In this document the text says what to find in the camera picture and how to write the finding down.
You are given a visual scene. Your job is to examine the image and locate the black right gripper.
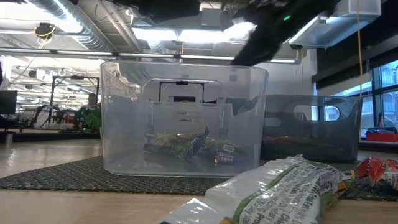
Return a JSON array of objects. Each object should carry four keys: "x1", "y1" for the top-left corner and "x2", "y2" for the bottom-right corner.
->
[{"x1": 231, "y1": 9, "x2": 299, "y2": 67}]

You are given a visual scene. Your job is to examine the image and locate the oatmeal raisin granola bar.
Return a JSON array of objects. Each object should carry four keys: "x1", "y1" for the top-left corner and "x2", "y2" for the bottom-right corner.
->
[{"x1": 205, "y1": 139, "x2": 247, "y2": 166}]

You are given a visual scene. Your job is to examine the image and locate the snack packets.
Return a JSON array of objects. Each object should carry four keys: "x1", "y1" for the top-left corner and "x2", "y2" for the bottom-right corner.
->
[{"x1": 143, "y1": 125, "x2": 210, "y2": 162}]

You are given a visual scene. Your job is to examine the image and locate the white green granola bar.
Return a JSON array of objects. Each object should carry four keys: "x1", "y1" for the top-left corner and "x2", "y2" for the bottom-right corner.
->
[{"x1": 154, "y1": 154, "x2": 356, "y2": 224}]

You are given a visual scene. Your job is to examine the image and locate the ceiling strip lamp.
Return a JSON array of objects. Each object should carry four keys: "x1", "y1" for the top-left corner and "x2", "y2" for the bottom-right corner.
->
[{"x1": 269, "y1": 58, "x2": 302, "y2": 65}]

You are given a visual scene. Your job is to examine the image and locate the grey ceiling box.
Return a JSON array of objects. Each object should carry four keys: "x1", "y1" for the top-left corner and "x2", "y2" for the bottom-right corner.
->
[{"x1": 200, "y1": 2, "x2": 222, "y2": 27}]

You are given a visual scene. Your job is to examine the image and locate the smoky grey plastic bin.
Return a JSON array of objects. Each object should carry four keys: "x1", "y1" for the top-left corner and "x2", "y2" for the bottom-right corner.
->
[{"x1": 260, "y1": 94, "x2": 364, "y2": 163}]

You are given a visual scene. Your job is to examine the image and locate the clear plastic bin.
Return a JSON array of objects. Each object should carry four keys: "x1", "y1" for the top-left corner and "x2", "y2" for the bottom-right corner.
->
[
  {"x1": 99, "y1": 60, "x2": 269, "y2": 179},
  {"x1": 150, "y1": 101, "x2": 234, "y2": 150}
]

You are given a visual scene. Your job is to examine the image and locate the red bag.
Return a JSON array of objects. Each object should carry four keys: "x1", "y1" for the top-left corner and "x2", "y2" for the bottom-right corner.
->
[{"x1": 366, "y1": 132, "x2": 398, "y2": 143}]

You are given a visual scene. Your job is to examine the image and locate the person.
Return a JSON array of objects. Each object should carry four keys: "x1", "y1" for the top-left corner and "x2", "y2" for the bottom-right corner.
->
[{"x1": 86, "y1": 92, "x2": 100, "y2": 107}]

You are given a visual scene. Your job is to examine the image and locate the dark workbench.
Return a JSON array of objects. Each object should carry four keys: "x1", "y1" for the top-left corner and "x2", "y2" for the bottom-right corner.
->
[{"x1": 0, "y1": 128, "x2": 101, "y2": 144}]

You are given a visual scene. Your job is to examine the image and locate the dark woven placemat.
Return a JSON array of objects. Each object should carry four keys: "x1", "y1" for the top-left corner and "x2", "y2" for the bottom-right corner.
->
[{"x1": 0, "y1": 154, "x2": 398, "y2": 202}]

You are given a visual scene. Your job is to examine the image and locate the black computer monitor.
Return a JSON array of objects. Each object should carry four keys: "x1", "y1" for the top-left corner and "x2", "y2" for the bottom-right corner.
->
[{"x1": 0, "y1": 90, "x2": 19, "y2": 115}]

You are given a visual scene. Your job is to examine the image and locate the black rectangular frame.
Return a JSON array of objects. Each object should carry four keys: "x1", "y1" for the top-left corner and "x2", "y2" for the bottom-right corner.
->
[{"x1": 159, "y1": 80, "x2": 205, "y2": 103}]

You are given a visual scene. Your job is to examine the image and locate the large rectangular metal duct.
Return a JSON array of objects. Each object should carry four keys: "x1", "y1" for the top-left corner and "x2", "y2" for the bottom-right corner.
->
[{"x1": 287, "y1": 0, "x2": 382, "y2": 50}]

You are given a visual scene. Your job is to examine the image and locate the long ceiling light rail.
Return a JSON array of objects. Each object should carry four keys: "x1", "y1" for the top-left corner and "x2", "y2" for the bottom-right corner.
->
[{"x1": 0, "y1": 46, "x2": 237, "y2": 62}]

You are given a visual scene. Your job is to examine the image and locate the ceiling device with yellow cable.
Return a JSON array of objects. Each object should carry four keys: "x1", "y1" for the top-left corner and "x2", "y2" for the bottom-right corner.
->
[{"x1": 34, "y1": 22, "x2": 57, "y2": 40}]

